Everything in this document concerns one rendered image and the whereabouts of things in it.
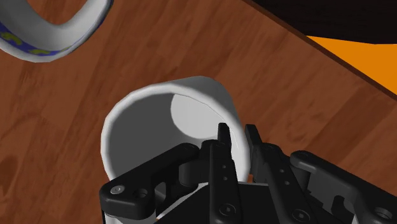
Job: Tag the white bowl with blue band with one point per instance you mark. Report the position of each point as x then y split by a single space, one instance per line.
28 34

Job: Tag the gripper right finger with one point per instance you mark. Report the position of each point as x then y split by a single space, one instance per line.
310 186

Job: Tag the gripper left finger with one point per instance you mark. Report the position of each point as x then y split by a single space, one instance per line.
217 173

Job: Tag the white cup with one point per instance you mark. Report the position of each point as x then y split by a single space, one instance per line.
145 130

